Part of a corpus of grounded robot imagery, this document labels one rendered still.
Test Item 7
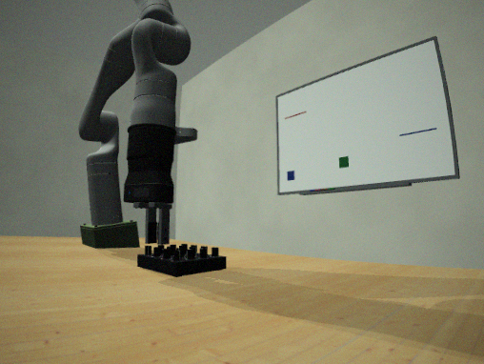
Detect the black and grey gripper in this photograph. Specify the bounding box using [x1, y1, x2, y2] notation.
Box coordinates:
[124, 94, 197, 245]

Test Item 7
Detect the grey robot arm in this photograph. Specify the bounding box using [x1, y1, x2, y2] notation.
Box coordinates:
[78, 0, 191, 226]

